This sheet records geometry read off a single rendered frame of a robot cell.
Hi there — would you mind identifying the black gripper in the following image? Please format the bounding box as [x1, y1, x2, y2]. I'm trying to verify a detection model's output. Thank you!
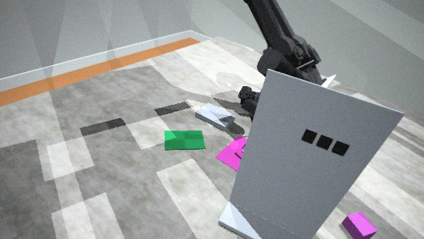
[241, 99, 258, 121]

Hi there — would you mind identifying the purple block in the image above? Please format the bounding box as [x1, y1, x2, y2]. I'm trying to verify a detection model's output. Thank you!
[342, 211, 378, 239]

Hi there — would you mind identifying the translucent magenta square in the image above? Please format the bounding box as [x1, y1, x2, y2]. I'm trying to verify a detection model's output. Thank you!
[216, 135, 247, 171]

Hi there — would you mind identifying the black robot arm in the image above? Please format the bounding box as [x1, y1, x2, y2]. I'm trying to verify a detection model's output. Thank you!
[238, 0, 327, 105]

